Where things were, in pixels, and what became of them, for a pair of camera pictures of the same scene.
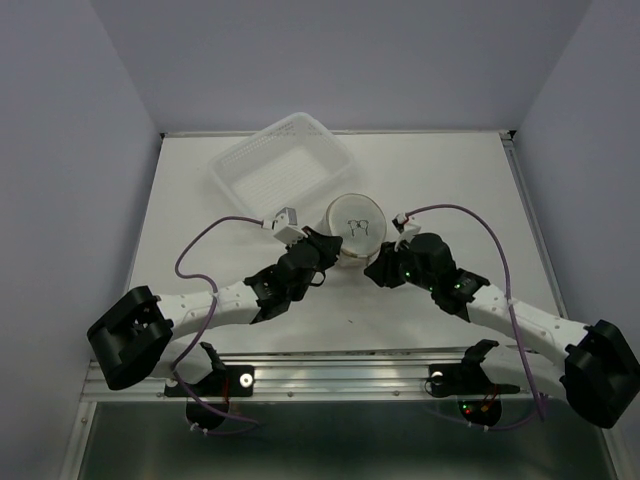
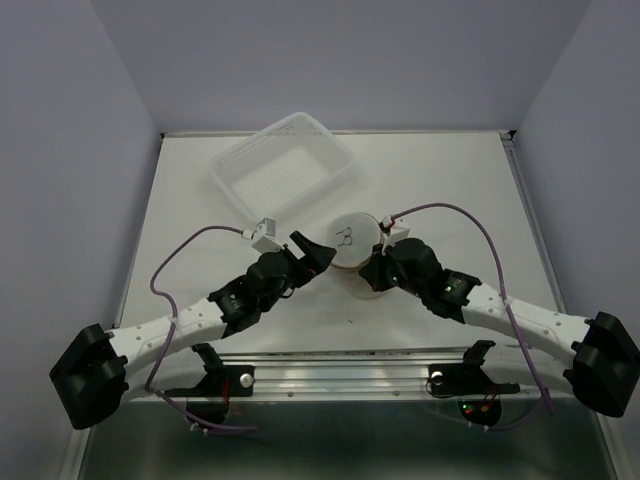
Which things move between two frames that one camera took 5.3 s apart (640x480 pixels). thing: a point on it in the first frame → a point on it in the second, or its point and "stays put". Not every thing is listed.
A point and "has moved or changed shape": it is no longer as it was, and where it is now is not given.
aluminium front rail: [366, 376] stays put
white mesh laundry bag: [360, 222] has moved or changed shape
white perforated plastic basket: [282, 167] stays put
